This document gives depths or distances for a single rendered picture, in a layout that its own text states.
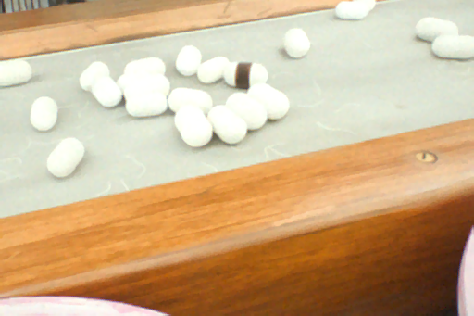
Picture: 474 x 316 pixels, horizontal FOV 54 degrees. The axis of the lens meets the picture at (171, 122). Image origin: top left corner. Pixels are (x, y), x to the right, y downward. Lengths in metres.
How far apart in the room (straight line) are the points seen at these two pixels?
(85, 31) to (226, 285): 0.37
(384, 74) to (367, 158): 0.17
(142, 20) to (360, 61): 0.24
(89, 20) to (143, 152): 0.26
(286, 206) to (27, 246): 0.12
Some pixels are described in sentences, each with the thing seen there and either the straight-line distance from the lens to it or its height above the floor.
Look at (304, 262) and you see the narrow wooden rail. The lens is 0.22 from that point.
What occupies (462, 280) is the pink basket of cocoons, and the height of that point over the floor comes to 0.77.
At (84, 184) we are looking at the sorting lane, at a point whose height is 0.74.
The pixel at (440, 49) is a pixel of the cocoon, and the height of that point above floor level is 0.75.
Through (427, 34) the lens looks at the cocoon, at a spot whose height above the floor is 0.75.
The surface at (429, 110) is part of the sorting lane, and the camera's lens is 0.37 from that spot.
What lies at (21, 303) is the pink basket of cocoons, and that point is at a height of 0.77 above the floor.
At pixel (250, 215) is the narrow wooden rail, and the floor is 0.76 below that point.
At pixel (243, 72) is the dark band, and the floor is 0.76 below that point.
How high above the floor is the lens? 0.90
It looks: 28 degrees down
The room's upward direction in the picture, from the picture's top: 6 degrees counter-clockwise
